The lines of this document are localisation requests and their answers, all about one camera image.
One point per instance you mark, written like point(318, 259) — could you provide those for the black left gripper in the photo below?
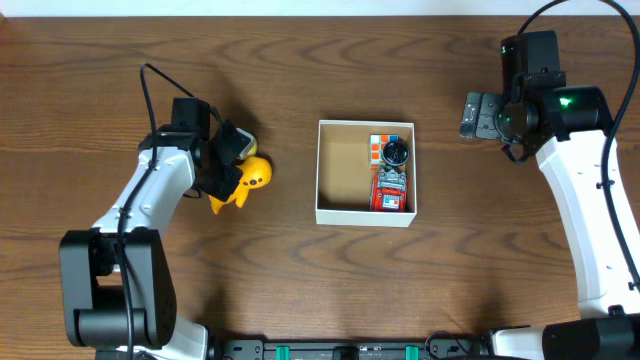
point(220, 178)

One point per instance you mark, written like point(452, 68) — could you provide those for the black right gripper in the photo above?
point(490, 105)

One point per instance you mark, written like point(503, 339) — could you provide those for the small black round lid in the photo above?
point(395, 153)

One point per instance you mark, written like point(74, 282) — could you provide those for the multicoloured puzzle cube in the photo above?
point(377, 143)

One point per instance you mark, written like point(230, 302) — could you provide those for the red and grey toy truck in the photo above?
point(389, 191)

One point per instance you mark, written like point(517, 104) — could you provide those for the yellow grey toy ball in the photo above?
point(251, 144)

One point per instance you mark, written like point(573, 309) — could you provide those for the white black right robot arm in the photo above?
point(565, 130)

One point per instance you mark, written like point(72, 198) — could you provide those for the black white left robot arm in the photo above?
point(118, 295)

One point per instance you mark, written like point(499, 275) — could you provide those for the open cardboard box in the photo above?
point(346, 169)

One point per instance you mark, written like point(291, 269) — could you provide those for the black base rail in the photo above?
point(434, 347)

